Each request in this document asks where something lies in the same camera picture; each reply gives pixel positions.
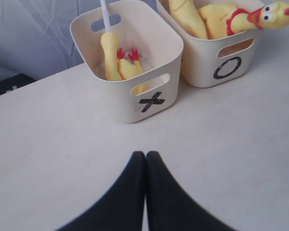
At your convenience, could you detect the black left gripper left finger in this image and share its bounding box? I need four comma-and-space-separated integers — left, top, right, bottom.
59, 151, 145, 231

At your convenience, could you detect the cream bin marked O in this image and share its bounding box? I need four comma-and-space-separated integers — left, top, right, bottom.
156, 0, 263, 88

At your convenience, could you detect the cream bin marked X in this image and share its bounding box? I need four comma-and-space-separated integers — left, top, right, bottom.
70, 0, 184, 123

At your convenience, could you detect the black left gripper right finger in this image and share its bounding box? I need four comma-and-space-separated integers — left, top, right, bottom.
146, 151, 233, 231

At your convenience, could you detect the white backdrop curtain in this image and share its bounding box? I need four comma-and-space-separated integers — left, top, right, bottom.
0, 0, 159, 85

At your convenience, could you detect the yellow rubber chicken top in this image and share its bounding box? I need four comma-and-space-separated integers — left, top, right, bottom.
198, 1, 289, 39

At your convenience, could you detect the headless yellow chicken body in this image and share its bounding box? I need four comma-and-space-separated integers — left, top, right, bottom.
117, 47, 150, 96

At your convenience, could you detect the black equipment beside table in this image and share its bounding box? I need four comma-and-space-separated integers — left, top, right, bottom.
0, 74, 36, 95

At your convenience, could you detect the yellow rubber chicken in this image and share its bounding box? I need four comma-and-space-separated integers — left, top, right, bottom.
198, 1, 289, 39
168, 0, 208, 39

